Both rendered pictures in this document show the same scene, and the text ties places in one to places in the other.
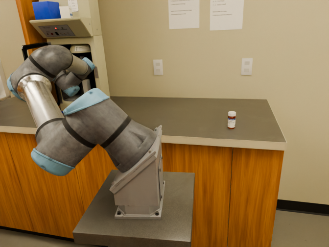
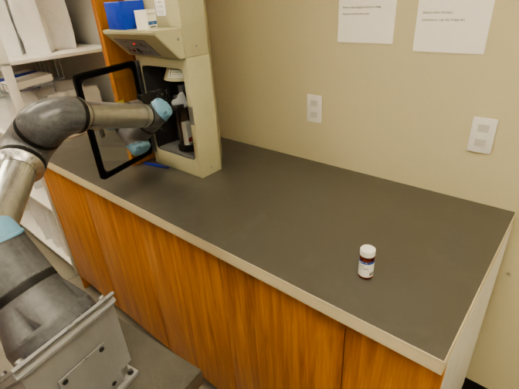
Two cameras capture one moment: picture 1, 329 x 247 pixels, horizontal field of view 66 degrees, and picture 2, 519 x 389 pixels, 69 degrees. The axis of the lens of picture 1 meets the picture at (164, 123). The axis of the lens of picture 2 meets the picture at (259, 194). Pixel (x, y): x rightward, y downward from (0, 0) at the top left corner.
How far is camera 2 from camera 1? 0.63 m
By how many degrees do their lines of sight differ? 26
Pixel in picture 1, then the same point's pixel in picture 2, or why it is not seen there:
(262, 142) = (394, 338)
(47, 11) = (119, 18)
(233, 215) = not seen: outside the picture
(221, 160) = (327, 330)
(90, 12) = (181, 18)
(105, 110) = not seen: outside the picture
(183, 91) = (352, 158)
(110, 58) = (245, 82)
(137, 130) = (32, 309)
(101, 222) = not seen: outside the picture
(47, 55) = (32, 119)
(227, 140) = (330, 307)
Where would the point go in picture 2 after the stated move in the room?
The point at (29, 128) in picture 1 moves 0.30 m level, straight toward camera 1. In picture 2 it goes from (96, 187) to (69, 227)
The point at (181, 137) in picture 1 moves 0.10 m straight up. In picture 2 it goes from (260, 270) to (258, 240)
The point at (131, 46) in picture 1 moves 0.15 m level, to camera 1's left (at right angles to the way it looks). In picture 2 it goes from (276, 66) to (245, 65)
